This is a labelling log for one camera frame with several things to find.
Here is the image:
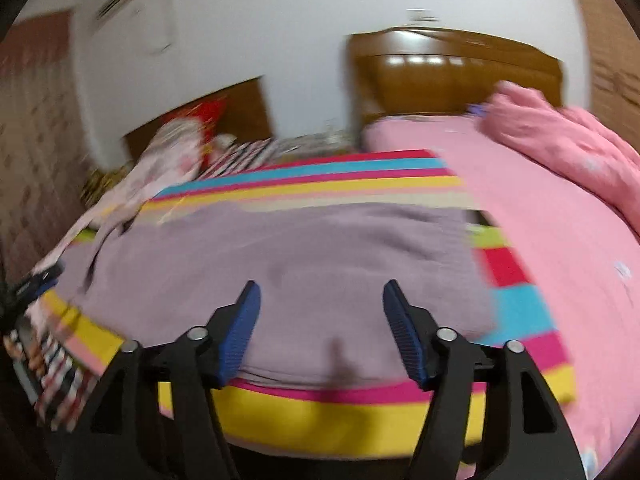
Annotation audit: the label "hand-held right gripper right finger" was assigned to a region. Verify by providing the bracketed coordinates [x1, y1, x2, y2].
[382, 279, 587, 480]

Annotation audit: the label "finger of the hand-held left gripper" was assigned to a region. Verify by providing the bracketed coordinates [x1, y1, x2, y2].
[10, 260, 66, 306]

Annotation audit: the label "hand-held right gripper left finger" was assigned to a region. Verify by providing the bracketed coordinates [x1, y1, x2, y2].
[55, 280, 262, 480]

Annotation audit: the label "purple pants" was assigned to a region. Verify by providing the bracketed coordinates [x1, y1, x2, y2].
[57, 202, 496, 391]

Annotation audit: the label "colourful striped blanket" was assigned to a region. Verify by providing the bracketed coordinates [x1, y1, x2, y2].
[37, 149, 576, 461]

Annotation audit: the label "yellow black patterned cloth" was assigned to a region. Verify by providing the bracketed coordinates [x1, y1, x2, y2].
[82, 167, 126, 206]

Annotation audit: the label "floral curtain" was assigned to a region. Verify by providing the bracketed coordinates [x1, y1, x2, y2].
[0, 10, 96, 271]

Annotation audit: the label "pink bed sheet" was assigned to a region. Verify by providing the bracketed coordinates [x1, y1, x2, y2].
[362, 115, 640, 480]

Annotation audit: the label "floral white pink pillow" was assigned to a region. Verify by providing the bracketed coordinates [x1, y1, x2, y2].
[25, 117, 206, 281]

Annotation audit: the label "dark wooden headboard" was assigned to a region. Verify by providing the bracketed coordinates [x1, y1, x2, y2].
[122, 76, 273, 161]

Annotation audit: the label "red pillow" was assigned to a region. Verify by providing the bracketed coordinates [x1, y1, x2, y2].
[170, 100, 228, 141]

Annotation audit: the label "pink quilt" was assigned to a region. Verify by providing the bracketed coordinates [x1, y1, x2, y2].
[482, 80, 640, 236]

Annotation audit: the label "light wooden headboard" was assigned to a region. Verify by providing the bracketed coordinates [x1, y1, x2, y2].
[347, 27, 566, 126]

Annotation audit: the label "wooden wardrobe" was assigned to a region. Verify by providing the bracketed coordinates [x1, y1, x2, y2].
[572, 0, 640, 146]

